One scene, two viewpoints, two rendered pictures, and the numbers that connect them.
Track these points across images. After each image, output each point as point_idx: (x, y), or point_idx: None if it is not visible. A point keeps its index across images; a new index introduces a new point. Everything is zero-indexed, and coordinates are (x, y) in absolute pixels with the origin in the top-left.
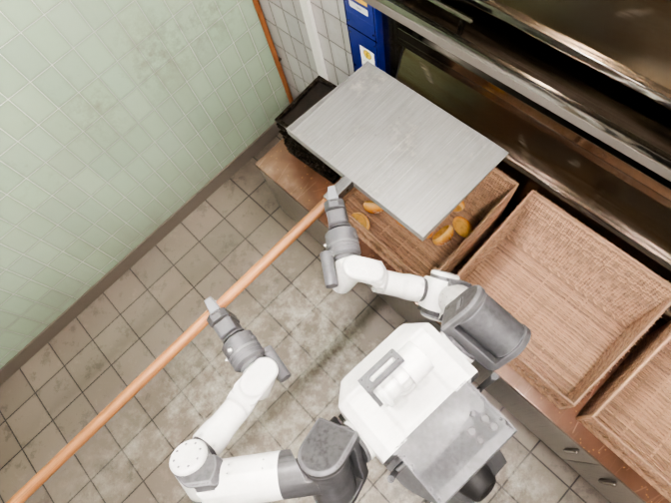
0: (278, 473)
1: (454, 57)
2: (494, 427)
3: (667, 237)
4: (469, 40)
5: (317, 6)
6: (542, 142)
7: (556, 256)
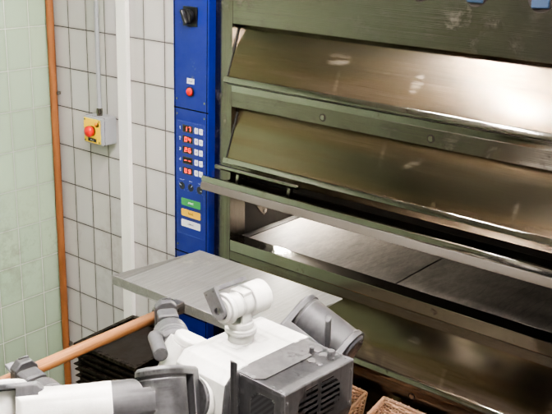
0: (112, 382)
1: (287, 255)
2: (331, 351)
3: (517, 394)
4: None
5: (141, 245)
6: (381, 327)
7: None
